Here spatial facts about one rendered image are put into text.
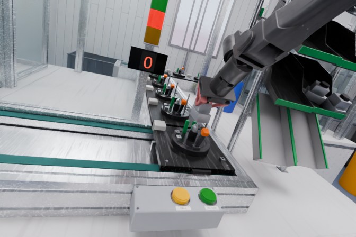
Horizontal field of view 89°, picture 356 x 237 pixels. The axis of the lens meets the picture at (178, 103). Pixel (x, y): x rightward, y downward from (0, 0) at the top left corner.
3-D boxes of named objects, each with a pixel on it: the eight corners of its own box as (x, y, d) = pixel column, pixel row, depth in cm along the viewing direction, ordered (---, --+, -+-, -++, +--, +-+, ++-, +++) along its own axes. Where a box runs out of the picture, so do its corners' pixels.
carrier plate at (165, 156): (233, 175, 57) (236, 169, 56) (159, 171, 49) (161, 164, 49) (205, 135, 78) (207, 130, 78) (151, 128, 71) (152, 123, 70)
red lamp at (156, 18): (162, 29, 56) (166, 13, 55) (147, 25, 55) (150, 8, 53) (160, 29, 61) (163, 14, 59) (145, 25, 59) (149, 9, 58)
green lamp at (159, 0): (166, 12, 55) (170, -6, 53) (150, 7, 53) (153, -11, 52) (164, 14, 59) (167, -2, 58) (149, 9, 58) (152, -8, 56)
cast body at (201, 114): (208, 124, 56) (215, 103, 54) (196, 122, 55) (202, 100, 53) (198, 113, 64) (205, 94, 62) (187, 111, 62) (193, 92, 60)
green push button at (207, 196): (216, 207, 43) (219, 201, 42) (201, 207, 42) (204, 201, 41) (210, 193, 46) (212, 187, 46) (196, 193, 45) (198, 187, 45)
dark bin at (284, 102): (309, 114, 58) (328, 97, 53) (273, 104, 56) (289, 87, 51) (279, 66, 78) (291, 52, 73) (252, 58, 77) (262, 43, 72)
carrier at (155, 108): (204, 133, 80) (213, 107, 76) (151, 126, 72) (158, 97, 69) (189, 111, 101) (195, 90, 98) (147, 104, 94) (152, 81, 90)
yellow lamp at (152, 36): (159, 46, 58) (162, 30, 56) (143, 42, 56) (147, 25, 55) (157, 45, 62) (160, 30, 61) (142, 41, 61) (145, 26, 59)
